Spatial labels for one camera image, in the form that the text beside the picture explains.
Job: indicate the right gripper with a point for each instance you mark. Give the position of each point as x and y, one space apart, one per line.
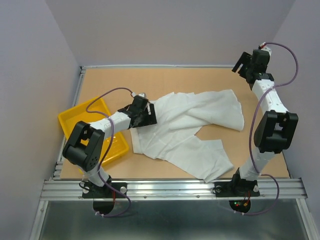
245 59

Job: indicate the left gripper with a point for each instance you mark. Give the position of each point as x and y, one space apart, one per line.
150 119

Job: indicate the white long sleeve shirt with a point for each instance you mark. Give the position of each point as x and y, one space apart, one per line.
173 138

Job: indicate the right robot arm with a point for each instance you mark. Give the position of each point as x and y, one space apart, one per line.
274 132

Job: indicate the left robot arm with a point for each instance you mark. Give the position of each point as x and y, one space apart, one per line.
84 146

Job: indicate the yellow plastic tray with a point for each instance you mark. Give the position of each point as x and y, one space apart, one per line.
86 113

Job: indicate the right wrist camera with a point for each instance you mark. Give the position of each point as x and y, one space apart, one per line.
263 47

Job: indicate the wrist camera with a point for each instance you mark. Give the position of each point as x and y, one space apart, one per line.
142 95
263 47

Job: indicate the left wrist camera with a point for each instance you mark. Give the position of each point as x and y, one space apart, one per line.
142 95

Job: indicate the aluminium front rail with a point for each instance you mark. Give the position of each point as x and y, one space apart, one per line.
162 190

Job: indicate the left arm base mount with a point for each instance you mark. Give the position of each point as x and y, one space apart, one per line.
104 198

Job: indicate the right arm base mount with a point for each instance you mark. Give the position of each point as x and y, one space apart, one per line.
240 193

